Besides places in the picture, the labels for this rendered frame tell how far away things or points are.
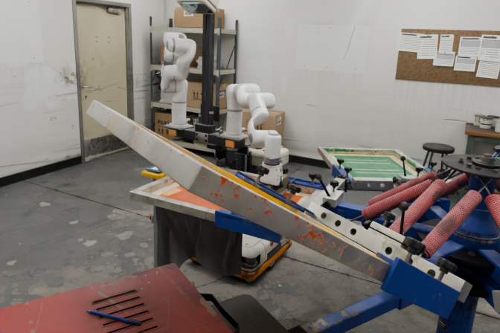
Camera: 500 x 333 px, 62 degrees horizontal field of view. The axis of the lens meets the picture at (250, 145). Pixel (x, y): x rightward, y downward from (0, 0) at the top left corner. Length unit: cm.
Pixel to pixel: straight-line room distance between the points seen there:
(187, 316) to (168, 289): 12
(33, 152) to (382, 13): 454
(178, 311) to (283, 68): 514
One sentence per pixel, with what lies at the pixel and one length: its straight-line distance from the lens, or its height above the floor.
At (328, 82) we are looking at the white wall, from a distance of 574.
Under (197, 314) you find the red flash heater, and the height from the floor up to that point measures 110.
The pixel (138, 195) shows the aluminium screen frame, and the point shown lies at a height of 98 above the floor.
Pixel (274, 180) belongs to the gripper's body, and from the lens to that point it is 190.
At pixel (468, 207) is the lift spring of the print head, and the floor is 122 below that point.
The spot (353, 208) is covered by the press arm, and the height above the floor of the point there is 104.
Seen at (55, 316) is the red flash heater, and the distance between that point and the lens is 107.
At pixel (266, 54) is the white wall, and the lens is 605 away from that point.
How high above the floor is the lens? 171
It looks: 14 degrees down
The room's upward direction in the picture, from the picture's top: 3 degrees clockwise
